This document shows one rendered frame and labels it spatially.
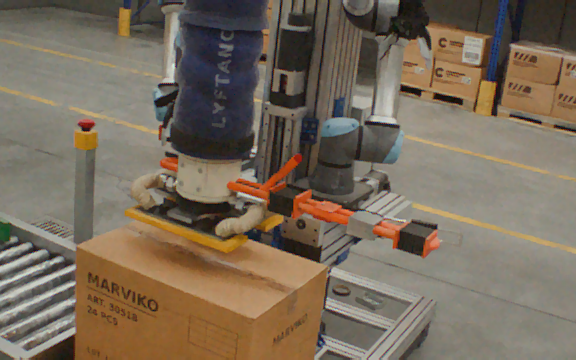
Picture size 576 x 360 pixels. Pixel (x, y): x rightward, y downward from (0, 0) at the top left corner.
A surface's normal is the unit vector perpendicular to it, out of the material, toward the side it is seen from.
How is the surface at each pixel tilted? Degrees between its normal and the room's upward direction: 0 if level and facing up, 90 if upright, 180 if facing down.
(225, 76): 70
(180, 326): 90
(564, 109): 89
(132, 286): 90
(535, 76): 88
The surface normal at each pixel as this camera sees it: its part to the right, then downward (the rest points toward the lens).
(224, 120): 0.40, 0.16
